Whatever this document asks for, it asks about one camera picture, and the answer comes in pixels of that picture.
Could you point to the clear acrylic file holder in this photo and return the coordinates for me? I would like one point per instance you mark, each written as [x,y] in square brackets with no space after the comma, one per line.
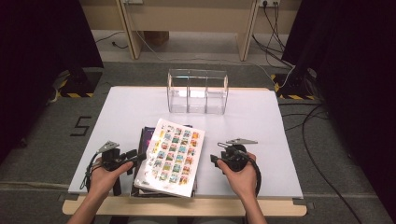
[197,99]

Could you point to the person's right hand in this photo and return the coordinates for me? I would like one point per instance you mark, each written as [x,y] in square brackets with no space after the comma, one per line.
[244,182]

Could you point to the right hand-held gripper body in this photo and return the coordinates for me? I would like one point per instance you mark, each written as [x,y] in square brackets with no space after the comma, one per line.
[235,157]

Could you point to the black stand base hazard tape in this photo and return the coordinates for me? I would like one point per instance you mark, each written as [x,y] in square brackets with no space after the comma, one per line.
[295,85]
[81,84]

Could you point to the person's left hand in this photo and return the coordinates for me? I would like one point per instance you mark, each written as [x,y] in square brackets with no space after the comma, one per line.
[102,182]

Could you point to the white wall socket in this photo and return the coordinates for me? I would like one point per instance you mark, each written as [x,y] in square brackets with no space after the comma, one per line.
[269,2]

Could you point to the black curtain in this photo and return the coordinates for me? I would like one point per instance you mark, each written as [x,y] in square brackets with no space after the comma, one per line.
[358,77]
[37,62]

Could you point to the beige wooden desk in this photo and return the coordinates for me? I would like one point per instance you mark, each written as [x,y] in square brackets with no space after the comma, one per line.
[186,15]

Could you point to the white power strip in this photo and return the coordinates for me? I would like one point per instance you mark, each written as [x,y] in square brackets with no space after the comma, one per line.
[133,1]

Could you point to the dark brown magazine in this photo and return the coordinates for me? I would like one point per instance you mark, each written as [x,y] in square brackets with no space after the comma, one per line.
[140,193]

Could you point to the brown cardboard box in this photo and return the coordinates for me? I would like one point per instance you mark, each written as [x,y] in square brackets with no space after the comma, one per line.
[157,37]

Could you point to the white magazine with picture grid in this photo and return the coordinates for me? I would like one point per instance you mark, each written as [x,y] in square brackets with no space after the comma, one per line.
[174,155]

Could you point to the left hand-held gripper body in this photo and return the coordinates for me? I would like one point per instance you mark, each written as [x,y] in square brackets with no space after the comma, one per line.
[109,158]

